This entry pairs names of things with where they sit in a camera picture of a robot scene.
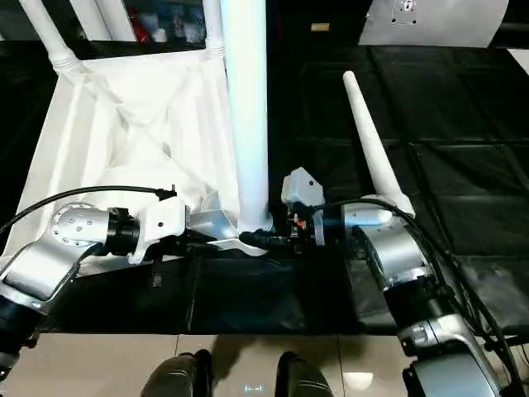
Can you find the black box with gold label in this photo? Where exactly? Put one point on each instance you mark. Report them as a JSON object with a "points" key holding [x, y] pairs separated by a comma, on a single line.
{"points": [[314, 16]]}

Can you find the white glass door cabinet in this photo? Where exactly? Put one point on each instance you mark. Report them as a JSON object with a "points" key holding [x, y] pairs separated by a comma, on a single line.
{"points": [[115, 16]]}

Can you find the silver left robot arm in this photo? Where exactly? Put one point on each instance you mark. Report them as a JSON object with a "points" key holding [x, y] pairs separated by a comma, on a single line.
{"points": [[53, 248]]}

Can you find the white plastic table top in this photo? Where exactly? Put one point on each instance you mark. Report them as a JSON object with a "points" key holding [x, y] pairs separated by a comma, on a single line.
{"points": [[103, 144]]}

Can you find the grey left robot foot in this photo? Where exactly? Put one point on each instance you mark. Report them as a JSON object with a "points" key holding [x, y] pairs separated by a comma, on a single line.
{"points": [[173, 374]]}

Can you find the white plastic table leg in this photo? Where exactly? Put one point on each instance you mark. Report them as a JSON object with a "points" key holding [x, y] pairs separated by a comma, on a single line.
{"points": [[248, 103], [368, 132], [45, 29], [211, 25]]}

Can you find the black metal stand bar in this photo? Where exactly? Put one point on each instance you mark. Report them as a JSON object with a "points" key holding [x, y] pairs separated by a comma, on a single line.
{"points": [[516, 340]]}

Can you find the black work mat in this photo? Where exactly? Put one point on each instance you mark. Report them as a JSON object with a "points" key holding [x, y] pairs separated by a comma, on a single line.
{"points": [[454, 124]]}

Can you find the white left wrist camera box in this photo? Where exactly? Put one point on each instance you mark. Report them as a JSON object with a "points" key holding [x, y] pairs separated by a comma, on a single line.
{"points": [[161, 221]]}

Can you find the flat white board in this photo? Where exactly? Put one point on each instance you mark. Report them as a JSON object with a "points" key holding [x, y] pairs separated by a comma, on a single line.
{"points": [[520, 60]]}

